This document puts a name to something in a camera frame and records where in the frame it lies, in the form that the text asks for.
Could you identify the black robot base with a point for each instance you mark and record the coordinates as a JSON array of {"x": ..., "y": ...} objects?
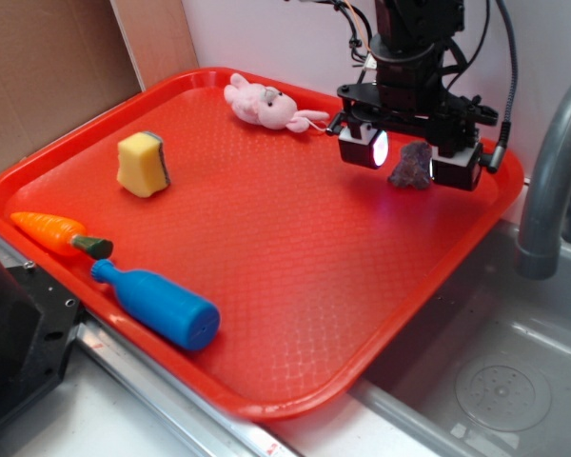
[{"x": 38, "y": 320}]

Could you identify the yellow sponge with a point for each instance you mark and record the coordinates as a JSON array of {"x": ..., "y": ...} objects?
[{"x": 142, "y": 167}]

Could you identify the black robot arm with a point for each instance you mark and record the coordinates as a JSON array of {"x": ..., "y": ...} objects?
[{"x": 407, "y": 25}]

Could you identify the brown cardboard panel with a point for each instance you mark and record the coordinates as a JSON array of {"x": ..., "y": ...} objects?
[{"x": 62, "y": 63}]

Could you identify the brown rock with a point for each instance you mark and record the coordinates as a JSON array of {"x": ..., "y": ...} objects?
[{"x": 413, "y": 167}]

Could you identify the pink plush bunny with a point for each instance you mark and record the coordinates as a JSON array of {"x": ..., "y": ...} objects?
[{"x": 268, "y": 107}]

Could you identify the orange toy carrot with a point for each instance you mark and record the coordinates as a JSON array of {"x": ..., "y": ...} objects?
[{"x": 61, "y": 235}]

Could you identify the red plastic tray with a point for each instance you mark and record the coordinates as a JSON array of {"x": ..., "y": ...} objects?
[{"x": 314, "y": 264}]

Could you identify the grey sink basin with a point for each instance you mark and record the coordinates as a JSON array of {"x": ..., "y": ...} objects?
[{"x": 484, "y": 367}]

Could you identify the grey faucet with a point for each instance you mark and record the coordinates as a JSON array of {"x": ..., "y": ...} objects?
[{"x": 546, "y": 215}]

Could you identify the blue toy bottle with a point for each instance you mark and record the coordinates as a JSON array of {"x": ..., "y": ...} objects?
[{"x": 186, "y": 319}]

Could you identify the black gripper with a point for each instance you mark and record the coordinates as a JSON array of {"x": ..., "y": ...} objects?
[{"x": 408, "y": 96}]

